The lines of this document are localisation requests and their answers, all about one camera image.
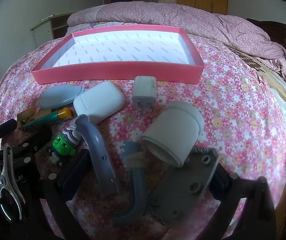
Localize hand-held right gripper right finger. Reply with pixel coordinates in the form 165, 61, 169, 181
200, 164, 277, 240

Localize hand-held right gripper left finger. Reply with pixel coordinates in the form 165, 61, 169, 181
42, 149, 91, 240

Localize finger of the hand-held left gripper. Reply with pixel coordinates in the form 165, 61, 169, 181
13, 127, 53, 161
0, 119, 18, 136

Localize wooden block toy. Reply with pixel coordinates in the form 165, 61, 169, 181
16, 107, 52, 130

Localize grey plate with holes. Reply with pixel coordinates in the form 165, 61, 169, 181
147, 147, 219, 230

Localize white plastic jar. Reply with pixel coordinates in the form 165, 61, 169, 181
140, 101, 205, 168

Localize red-rimmed white tray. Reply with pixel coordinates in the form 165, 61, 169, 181
31, 25, 205, 85

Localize metal spring clip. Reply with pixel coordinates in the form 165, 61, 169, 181
0, 144, 26, 222

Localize green and purple toy figure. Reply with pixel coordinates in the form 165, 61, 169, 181
47, 127, 80, 167

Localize lavender curved plastic piece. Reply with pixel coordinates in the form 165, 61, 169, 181
74, 114, 122, 198

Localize white earbud case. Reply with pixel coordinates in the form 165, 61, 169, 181
73, 81, 126, 124

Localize pink floral bedsheet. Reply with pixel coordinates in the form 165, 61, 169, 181
0, 34, 286, 240

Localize pale green desk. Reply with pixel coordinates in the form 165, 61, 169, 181
30, 12, 76, 48

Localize white plug charger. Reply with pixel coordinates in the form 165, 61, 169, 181
131, 76, 158, 118

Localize dark wooden headboard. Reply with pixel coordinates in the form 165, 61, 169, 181
246, 17, 286, 68

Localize pink folded quilt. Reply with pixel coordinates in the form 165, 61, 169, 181
67, 1, 286, 80

